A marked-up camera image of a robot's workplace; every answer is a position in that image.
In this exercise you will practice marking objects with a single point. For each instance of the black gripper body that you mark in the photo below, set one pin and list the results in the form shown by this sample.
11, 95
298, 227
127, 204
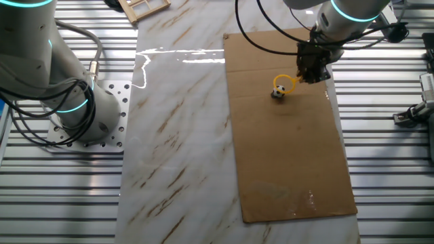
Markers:
315, 56

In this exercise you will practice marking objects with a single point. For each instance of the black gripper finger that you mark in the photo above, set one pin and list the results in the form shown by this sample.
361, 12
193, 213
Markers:
305, 74
320, 75

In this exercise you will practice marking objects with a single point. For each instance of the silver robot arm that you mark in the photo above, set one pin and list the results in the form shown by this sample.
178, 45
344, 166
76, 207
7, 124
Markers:
68, 74

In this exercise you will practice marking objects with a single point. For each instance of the small soccer ball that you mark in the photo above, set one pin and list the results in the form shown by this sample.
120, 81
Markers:
278, 93

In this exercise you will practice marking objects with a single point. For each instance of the brown cardboard sheet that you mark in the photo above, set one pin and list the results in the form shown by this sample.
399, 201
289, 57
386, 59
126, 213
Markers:
288, 152

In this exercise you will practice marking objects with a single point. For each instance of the silver ribbed camera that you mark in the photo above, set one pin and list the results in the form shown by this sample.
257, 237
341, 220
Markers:
384, 19
428, 86

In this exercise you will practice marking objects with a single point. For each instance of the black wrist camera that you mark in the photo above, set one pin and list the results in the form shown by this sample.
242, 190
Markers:
397, 32

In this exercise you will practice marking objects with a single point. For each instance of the black bracket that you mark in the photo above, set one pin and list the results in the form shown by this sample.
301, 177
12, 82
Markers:
430, 51

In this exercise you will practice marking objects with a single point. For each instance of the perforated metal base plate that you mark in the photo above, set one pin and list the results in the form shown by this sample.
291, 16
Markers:
126, 107

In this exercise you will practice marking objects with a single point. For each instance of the wooden window frame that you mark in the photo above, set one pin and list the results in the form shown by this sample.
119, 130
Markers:
127, 10

